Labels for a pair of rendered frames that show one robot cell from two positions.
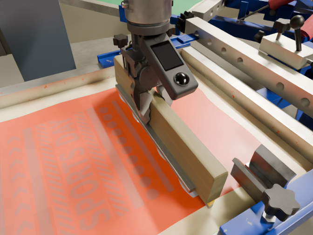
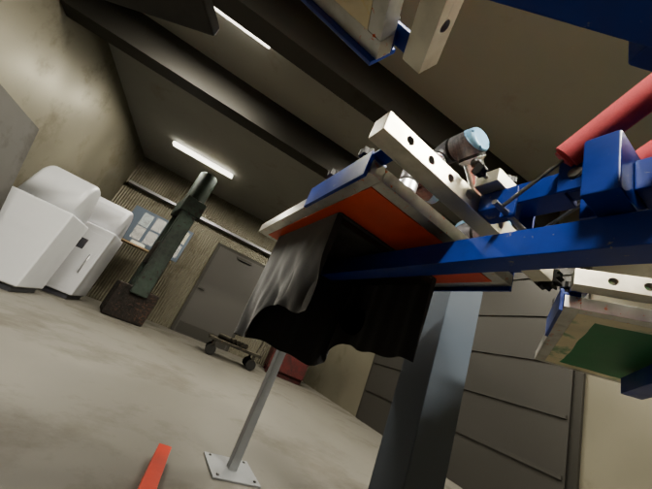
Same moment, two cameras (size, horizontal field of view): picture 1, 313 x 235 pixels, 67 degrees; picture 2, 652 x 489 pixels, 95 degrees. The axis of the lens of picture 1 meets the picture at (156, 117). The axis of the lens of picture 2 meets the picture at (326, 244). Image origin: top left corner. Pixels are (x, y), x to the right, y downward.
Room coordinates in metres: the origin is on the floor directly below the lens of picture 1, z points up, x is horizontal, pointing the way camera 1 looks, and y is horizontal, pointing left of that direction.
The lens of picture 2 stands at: (0.27, -0.93, 0.55)
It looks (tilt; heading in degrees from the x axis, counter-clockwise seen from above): 21 degrees up; 94
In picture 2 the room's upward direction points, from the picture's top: 23 degrees clockwise
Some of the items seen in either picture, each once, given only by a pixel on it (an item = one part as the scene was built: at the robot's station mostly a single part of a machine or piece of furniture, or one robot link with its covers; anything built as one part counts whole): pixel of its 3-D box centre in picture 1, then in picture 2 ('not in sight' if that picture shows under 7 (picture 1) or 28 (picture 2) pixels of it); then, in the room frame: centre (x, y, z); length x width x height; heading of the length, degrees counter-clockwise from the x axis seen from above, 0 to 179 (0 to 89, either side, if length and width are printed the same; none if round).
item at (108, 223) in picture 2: not in sight; (84, 244); (-3.65, 3.83, 0.81); 0.82 x 0.77 x 1.61; 111
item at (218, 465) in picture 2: not in sight; (277, 360); (0.16, 0.66, 0.48); 0.22 x 0.22 x 0.96; 29
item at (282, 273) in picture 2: not in sight; (283, 281); (0.11, 0.06, 0.74); 0.46 x 0.04 x 0.42; 119
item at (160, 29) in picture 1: (147, 51); not in sight; (0.40, 0.02, 1.14); 0.09 x 0.08 x 0.12; 29
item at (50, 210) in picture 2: not in sight; (40, 226); (-3.22, 2.58, 0.73); 0.81 x 0.68 x 1.46; 111
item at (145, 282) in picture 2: not in sight; (169, 240); (-2.74, 4.26, 1.46); 0.95 x 0.79 x 2.92; 109
